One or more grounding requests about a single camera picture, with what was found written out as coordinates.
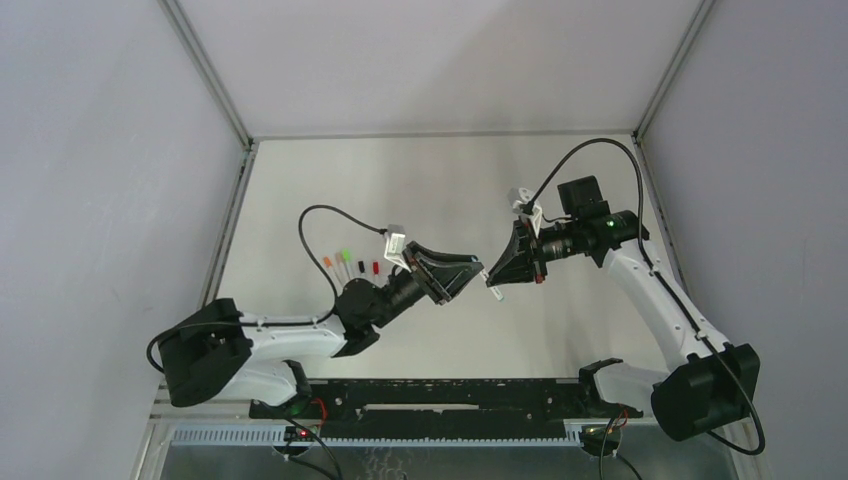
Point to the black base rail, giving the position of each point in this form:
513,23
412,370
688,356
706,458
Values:
445,409

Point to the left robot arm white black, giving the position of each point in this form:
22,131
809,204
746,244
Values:
222,353

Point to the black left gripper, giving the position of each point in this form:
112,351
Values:
426,273

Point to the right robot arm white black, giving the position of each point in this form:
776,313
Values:
708,382

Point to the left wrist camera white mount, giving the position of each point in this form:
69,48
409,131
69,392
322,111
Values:
395,240

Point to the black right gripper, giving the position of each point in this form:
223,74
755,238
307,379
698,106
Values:
530,249

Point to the white pen teal tip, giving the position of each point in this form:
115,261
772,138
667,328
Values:
494,289

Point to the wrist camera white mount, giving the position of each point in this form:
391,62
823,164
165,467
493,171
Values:
522,203
395,240

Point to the small circuit board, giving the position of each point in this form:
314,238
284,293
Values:
294,434

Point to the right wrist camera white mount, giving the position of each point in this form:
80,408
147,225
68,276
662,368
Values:
522,203

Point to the aluminium frame profile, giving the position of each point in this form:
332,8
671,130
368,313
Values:
224,239

